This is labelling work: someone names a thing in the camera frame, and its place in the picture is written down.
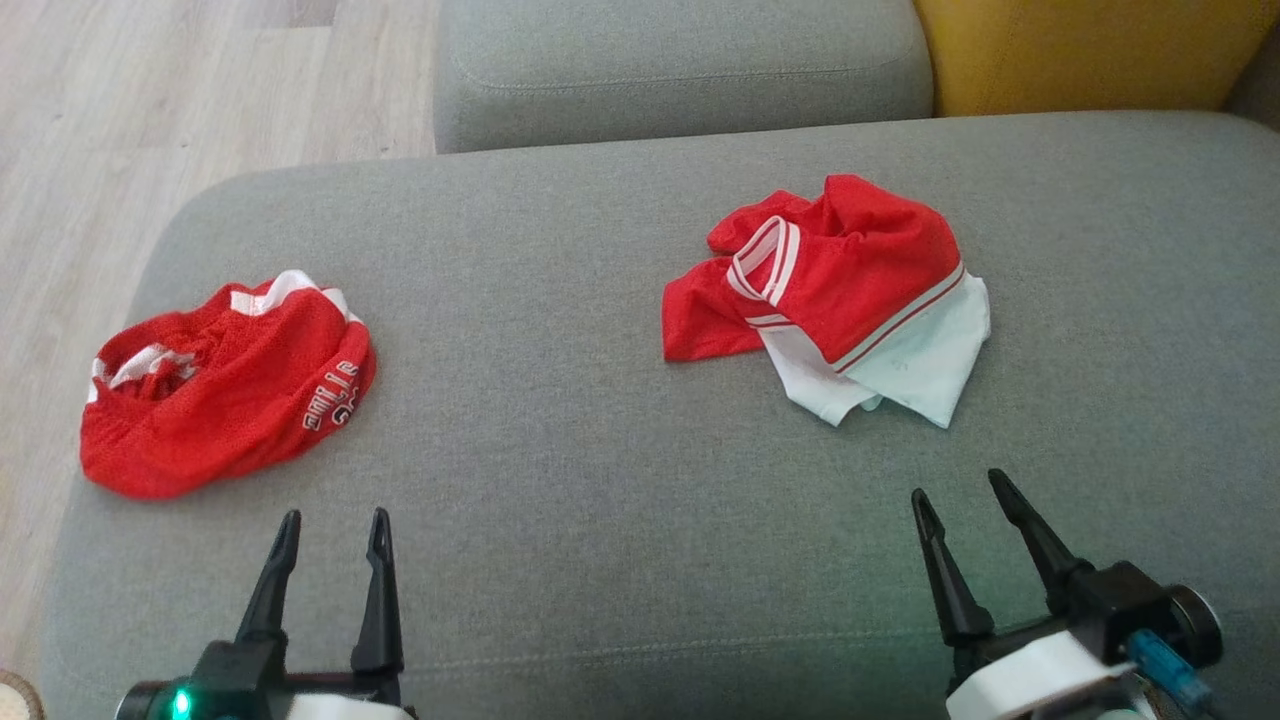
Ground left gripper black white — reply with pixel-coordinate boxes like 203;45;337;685
115;508;416;720

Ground grey sofa seat cushion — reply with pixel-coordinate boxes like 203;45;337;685
40;110;1280;720

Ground red white jersey shirt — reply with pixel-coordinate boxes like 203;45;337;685
662;174;992;429

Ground grey sofa back cushion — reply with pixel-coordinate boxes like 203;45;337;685
433;0;935;154

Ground woven laundry basket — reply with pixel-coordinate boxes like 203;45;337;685
0;670;46;720

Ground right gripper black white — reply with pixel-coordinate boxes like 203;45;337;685
911;469;1223;720

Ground yellow cushion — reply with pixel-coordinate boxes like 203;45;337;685
912;0;1280;117

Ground red mesh shorts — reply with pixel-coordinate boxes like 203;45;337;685
80;269;378;500

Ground blue connector on right gripper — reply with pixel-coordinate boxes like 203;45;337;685
1128;630;1213;713

